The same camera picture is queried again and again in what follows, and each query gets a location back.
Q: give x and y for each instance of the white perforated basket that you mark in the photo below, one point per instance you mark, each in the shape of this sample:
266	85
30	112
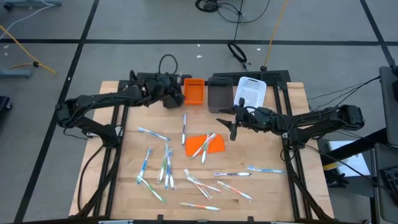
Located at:
252	90

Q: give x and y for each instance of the grey cabinet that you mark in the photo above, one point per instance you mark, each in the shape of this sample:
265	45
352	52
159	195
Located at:
390	105

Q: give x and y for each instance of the silver edge rail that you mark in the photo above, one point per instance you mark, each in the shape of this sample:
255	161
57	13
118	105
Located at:
116	222

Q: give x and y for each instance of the black wheeled object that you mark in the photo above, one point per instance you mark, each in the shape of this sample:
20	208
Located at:
3	104

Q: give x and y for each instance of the orange toothbrush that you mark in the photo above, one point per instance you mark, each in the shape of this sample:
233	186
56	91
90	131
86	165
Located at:
188	173
199	206
234	190
214	188

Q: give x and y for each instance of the purple toothbrush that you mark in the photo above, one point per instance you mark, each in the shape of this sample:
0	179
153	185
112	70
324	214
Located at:
231	174
184	129
171	179

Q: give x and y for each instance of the black table clamp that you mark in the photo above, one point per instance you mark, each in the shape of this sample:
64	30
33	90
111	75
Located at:
160	217
250	219

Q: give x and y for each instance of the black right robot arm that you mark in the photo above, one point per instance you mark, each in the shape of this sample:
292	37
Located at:
311	119

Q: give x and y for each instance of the black diagonal bar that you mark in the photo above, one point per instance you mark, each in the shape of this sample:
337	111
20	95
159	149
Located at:
367	140

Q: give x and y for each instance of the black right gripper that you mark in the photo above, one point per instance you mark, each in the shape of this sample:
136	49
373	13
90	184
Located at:
248	118

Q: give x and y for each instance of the black keyboard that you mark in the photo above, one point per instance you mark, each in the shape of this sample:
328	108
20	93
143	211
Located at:
391	180

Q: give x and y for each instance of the green toothbrush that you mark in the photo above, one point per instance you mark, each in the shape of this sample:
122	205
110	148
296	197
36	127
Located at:
152	188
204	157
163	165
203	145

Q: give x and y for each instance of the grey desk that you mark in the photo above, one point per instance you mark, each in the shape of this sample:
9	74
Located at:
384	211

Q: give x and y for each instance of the black flat plate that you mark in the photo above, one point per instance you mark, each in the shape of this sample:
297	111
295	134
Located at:
143	76

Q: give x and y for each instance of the grey plastic bin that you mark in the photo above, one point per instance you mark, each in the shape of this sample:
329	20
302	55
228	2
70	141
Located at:
220	93

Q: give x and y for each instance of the black perforated plate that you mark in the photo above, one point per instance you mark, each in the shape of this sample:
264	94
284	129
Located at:
273	75

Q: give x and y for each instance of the yellow tag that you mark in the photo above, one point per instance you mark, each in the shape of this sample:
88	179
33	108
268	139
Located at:
329	167

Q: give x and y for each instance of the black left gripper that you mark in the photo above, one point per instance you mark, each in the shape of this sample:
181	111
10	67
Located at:
164	85

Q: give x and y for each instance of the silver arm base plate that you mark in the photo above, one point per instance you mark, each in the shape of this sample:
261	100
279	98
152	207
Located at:
90	134
284	135

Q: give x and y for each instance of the grey-blue furniture leg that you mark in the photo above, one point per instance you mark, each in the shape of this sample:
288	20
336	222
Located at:
15	74

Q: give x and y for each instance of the orange plastic basket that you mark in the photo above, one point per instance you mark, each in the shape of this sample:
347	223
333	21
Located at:
194	93

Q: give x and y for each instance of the orange flat mat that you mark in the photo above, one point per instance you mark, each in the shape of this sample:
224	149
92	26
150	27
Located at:
217	147

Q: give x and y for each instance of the white box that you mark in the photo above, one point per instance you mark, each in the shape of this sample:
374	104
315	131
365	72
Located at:
354	165

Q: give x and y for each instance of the blue toothbrush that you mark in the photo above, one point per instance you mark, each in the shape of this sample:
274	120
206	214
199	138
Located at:
265	170
144	165
154	134
167	171

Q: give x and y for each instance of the black glove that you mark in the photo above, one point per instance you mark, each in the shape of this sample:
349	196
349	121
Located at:
337	180

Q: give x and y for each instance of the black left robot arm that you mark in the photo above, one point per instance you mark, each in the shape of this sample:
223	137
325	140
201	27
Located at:
93	101

